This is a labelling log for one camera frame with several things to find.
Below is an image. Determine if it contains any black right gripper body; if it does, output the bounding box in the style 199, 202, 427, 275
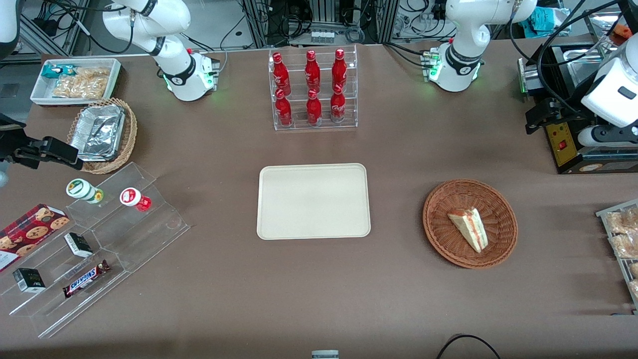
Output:
0, 114, 26, 163

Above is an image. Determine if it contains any triangular sandwich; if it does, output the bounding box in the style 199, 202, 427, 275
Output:
447, 208, 488, 254

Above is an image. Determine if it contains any light wicker basket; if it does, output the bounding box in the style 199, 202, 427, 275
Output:
67, 98, 138, 175

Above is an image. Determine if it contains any tray of wrapped bread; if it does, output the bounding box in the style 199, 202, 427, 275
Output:
595, 199, 638, 316

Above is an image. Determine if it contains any brown round wicker basket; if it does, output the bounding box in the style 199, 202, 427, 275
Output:
423, 179, 518, 270

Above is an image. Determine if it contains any beige rectangular serving tray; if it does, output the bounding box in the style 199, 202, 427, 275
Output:
256, 163, 372, 240

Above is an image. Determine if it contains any black food warmer machine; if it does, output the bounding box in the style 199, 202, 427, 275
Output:
517, 7, 638, 175

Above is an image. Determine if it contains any stack of foil trays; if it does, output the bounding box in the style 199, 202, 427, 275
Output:
69, 104, 126, 162

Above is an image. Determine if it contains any green lid yogurt bottle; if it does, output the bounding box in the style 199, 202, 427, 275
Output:
66, 178, 105, 205

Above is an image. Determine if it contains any white rectangular snack bin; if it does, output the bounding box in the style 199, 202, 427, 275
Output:
30, 57, 123, 108

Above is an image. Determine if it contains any clear bag of crackers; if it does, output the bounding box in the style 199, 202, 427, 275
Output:
52, 67, 111, 100

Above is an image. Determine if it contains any teal snack packet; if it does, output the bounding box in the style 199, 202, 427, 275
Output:
40, 64, 76, 80

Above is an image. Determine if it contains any red cookie box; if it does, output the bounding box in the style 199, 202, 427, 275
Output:
0, 203, 71, 273

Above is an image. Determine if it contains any red lid yogurt bottle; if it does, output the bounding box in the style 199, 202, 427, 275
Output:
119, 187, 152, 212

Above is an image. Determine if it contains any small black carton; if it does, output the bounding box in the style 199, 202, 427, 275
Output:
63, 232, 94, 258
12, 267, 46, 293

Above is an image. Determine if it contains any clear acrylic stepped display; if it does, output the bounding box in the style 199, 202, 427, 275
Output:
0, 162, 191, 339

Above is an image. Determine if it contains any Snickers chocolate bar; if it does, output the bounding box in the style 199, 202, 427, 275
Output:
62, 260, 112, 299

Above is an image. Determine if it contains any clear acrylic bottle rack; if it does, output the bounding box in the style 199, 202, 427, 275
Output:
269, 44, 359, 132

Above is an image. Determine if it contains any red cola bottle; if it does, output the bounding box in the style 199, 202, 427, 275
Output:
272, 52, 291, 96
275, 89, 293, 127
332, 48, 347, 92
330, 85, 346, 123
305, 50, 321, 93
307, 89, 322, 126

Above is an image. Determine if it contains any black cable loop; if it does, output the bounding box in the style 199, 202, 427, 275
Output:
436, 334, 502, 359

